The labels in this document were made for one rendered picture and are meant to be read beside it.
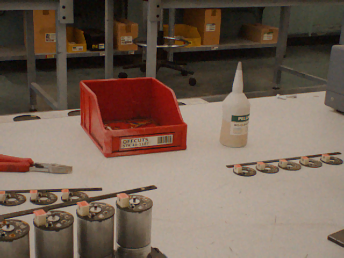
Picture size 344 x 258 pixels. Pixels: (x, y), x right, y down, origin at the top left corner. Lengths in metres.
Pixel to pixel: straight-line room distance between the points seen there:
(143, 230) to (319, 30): 5.92
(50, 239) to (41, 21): 4.07
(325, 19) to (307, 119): 5.49
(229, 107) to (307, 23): 5.50
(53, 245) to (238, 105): 0.36
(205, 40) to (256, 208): 4.48
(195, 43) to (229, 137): 4.24
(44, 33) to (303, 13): 2.80
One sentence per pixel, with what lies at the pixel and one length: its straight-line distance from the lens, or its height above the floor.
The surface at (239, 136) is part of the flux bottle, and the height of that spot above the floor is 0.76.
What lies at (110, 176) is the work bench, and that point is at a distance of 0.59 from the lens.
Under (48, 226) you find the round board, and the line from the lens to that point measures 0.36.
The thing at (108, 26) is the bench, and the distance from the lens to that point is 3.46.
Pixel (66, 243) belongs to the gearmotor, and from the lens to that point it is 0.36.
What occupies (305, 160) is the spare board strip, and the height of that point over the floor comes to 0.76.
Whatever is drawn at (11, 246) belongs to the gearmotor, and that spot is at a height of 0.81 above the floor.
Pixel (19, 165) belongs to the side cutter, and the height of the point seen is 0.76.
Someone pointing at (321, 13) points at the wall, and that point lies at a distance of 6.25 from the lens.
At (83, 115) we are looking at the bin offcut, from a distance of 0.72.
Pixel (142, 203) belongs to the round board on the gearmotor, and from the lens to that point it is 0.39.
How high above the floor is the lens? 0.98
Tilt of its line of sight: 19 degrees down
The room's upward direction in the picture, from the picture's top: 2 degrees clockwise
